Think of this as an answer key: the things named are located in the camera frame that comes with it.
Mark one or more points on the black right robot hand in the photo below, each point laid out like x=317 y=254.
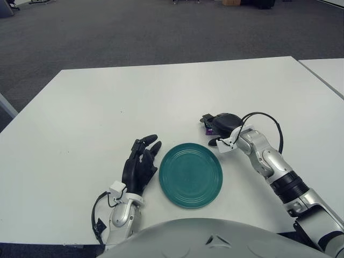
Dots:
x=227 y=122

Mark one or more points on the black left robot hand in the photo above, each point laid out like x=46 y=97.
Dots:
x=135 y=172

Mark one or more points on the blue purple gum pack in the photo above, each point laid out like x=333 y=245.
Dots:
x=209 y=131

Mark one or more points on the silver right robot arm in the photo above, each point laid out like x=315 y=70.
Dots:
x=271 y=161

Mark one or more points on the teal round plate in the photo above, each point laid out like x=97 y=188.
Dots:
x=190 y=176

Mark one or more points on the grey robot torso shell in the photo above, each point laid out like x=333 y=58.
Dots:
x=209 y=242

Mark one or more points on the white adjacent table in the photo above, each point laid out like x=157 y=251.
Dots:
x=328 y=72

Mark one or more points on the brown cardboard box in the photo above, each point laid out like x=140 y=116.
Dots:
x=231 y=2

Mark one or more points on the black bulky object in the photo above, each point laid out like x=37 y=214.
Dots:
x=258 y=4

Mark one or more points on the black metal stand base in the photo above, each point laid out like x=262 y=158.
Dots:
x=40 y=2

